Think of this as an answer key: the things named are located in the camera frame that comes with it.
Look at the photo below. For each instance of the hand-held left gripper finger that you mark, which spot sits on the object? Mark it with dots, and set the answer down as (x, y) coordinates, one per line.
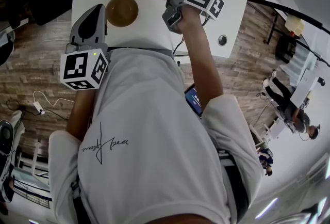
(101, 34)
(76, 34)

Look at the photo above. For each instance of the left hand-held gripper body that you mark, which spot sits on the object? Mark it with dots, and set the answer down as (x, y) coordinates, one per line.
(74, 68)

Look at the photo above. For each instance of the brown bowl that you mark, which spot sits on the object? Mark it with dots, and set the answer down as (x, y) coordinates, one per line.
(122, 11)

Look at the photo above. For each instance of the person's left forearm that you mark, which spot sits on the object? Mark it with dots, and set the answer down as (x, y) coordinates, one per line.
(80, 112)

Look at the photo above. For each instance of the person's right forearm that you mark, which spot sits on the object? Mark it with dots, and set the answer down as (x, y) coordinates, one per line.
(203, 68)

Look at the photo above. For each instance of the person's right hand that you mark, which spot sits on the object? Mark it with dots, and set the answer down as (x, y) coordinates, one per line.
(190, 21)

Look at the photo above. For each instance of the beige container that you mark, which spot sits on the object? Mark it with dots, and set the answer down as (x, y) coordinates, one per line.
(294, 24)

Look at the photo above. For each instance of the black floor bin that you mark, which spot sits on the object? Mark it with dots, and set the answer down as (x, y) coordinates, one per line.
(284, 48)

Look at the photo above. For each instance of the black grey device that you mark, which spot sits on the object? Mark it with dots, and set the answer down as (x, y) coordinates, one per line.
(5, 137)

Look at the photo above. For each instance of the white rack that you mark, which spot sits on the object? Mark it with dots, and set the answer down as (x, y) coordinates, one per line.
(36, 158)

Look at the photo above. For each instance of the black screen device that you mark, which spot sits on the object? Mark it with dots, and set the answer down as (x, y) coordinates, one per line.
(194, 100)

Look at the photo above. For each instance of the person's white shirt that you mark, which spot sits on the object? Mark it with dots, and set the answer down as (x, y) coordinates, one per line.
(154, 140)

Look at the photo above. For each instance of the white work table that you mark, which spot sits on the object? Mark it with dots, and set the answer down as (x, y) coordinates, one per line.
(305, 88)

